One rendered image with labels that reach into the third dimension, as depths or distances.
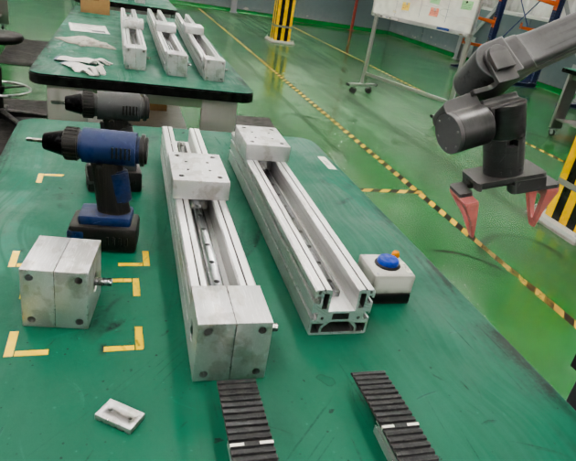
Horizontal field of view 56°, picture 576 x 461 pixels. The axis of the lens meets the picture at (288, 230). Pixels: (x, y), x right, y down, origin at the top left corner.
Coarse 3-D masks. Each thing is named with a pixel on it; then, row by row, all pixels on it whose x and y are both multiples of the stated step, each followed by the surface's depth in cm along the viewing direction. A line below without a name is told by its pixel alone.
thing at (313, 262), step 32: (256, 160) 131; (256, 192) 120; (288, 192) 121; (288, 224) 101; (320, 224) 103; (288, 256) 96; (320, 256) 100; (288, 288) 95; (320, 288) 82; (352, 288) 86; (320, 320) 84; (352, 320) 86
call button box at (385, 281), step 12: (360, 264) 100; (372, 264) 97; (372, 276) 95; (384, 276) 94; (396, 276) 95; (408, 276) 96; (384, 288) 95; (396, 288) 96; (408, 288) 97; (372, 300) 96; (384, 300) 97; (396, 300) 97; (408, 300) 98
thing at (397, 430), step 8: (384, 424) 66; (392, 424) 66; (400, 424) 66; (408, 424) 66; (416, 424) 66; (384, 432) 65; (392, 432) 65; (400, 432) 65; (408, 432) 65; (416, 432) 65
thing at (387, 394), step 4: (364, 392) 70; (368, 392) 71; (372, 392) 71; (376, 392) 71; (380, 392) 71; (384, 392) 71; (388, 392) 71; (392, 392) 71; (396, 392) 72; (364, 396) 70; (368, 396) 70; (372, 396) 70; (376, 396) 70; (380, 396) 70; (384, 396) 70; (388, 396) 70; (392, 396) 71; (396, 396) 71; (400, 396) 71; (368, 400) 69; (372, 400) 70; (376, 400) 70; (380, 400) 70; (384, 400) 70; (388, 400) 70; (392, 400) 70
